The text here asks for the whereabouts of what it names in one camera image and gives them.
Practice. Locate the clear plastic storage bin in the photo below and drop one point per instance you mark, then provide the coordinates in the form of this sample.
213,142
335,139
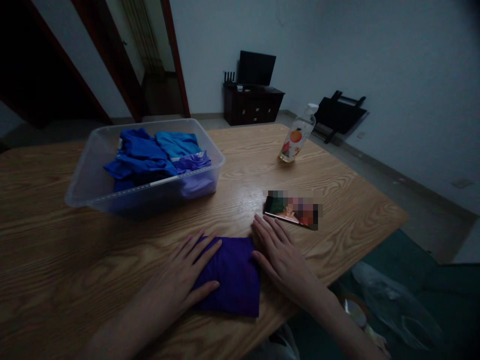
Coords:
90,187

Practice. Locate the smartphone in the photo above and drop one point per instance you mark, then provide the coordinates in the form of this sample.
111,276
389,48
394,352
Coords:
275,207

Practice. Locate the clear plastic bag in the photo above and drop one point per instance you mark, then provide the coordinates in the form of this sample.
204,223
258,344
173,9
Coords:
393,296

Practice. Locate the red-brown door frame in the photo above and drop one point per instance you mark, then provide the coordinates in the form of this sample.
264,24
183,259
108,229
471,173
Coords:
71,63

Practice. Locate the light blue garment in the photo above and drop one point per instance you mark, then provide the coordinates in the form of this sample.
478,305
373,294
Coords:
176,144

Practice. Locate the purple cloth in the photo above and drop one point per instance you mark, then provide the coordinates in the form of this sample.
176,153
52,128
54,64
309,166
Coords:
234,277

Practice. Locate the brown wooden door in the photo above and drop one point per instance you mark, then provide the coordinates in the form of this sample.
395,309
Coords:
112,60

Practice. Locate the person's right hand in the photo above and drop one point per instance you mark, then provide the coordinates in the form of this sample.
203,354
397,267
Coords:
285,262

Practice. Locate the black folded table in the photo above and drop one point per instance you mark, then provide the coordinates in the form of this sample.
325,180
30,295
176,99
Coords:
339,112

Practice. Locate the white wall socket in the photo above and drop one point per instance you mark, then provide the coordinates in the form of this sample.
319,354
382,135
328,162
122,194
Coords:
360,135

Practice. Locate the lavender garment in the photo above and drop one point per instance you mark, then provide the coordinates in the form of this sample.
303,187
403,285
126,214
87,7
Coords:
195,176

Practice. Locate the clear drink bottle fruit label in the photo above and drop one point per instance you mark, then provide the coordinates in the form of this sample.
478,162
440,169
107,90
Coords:
294,140

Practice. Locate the person's body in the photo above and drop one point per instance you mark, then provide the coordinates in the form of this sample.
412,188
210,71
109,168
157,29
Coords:
281,343

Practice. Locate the dark wooden TV cabinet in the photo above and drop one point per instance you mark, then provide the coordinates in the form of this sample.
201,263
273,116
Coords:
253,105

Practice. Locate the black television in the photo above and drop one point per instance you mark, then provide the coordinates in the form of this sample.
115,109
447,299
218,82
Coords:
257,67

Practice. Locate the black router with antennas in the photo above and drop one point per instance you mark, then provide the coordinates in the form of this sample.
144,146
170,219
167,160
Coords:
229,78

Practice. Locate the dark blue garment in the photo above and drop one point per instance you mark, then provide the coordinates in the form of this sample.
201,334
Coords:
137,161

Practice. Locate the person's left hand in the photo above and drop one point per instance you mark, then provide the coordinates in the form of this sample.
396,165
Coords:
183,268

